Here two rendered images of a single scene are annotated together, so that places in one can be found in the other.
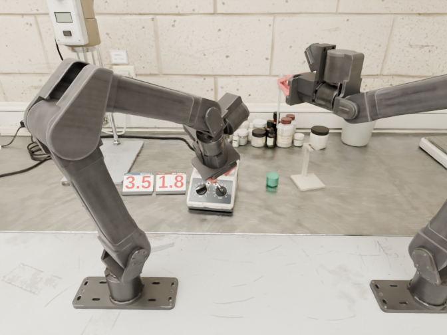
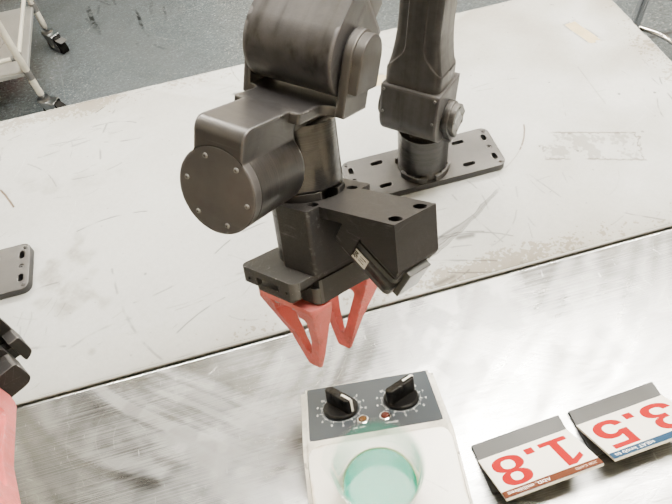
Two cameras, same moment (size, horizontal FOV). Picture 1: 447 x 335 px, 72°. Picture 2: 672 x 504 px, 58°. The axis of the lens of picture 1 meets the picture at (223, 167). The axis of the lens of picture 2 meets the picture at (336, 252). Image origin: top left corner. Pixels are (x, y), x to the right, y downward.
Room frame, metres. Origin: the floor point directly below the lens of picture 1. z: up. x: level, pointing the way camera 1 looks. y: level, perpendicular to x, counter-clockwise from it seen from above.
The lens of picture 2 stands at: (0.91, -0.01, 1.48)
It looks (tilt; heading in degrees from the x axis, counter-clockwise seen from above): 54 degrees down; 172
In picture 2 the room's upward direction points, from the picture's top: 9 degrees counter-clockwise
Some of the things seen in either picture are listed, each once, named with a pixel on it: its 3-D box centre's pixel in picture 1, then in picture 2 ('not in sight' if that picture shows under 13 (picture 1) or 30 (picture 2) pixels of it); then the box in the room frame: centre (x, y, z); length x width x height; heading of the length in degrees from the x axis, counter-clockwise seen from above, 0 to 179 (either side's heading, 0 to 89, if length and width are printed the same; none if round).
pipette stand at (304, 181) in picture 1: (310, 165); not in sight; (0.82, -0.27, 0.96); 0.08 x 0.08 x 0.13; 13
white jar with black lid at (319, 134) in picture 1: (318, 137); not in sight; (1.09, -0.37, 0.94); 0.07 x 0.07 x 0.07
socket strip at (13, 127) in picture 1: (49, 128); not in sight; (1.20, 0.73, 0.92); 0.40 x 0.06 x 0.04; 89
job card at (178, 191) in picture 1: (170, 183); (534, 455); (0.79, 0.16, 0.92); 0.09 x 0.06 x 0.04; 92
